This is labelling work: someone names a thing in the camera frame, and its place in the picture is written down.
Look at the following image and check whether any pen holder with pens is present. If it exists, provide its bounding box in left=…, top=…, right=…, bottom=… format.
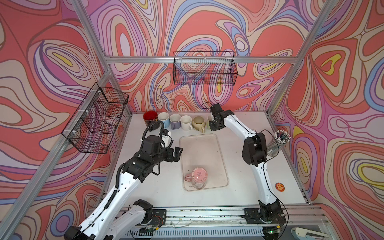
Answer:
left=267, top=130, right=291, bottom=157

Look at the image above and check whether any black skull mug red inside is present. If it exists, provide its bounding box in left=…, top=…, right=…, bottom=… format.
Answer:
left=143, top=111, right=159, bottom=132

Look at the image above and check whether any beige plastic tray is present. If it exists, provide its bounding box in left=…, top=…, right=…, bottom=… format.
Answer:
left=180, top=134, right=229, bottom=192

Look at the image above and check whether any white device bottom right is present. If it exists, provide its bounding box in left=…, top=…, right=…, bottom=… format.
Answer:
left=291, top=227, right=329, bottom=240

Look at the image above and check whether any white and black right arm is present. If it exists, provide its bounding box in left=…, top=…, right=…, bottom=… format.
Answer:
left=209, top=104, right=289, bottom=224

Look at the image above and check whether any white small mug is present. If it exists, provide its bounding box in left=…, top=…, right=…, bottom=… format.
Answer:
left=180, top=115, right=193, bottom=131

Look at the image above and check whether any purple mug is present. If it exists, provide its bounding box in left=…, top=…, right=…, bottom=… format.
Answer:
left=170, top=114, right=182, bottom=130

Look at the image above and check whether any black wire basket back wall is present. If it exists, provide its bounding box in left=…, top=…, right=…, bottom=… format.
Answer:
left=173, top=50, right=238, bottom=86

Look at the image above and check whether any cream speckled round mug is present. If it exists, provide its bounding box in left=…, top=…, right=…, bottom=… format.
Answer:
left=192, top=116, right=206, bottom=133

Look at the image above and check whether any light green mug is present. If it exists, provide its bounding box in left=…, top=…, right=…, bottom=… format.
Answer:
left=206, top=115, right=213, bottom=130

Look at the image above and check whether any black wire basket left wall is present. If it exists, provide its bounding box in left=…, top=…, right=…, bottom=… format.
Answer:
left=62, top=83, right=129, bottom=154

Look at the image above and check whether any pink patterned mug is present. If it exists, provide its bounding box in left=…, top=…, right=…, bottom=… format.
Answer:
left=184, top=167, right=208, bottom=190

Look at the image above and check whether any black wire basket wall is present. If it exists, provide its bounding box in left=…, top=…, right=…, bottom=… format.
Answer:
left=173, top=50, right=238, bottom=86
left=62, top=83, right=129, bottom=154

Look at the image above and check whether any red round sticker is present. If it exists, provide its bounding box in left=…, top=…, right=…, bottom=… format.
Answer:
left=275, top=183, right=285, bottom=192

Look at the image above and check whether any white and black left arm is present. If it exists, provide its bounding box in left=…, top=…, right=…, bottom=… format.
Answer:
left=64, top=136, right=183, bottom=240

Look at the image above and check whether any light blue mug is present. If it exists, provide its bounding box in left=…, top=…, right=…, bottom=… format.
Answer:
left=158, top=112, right=170, bottom=128

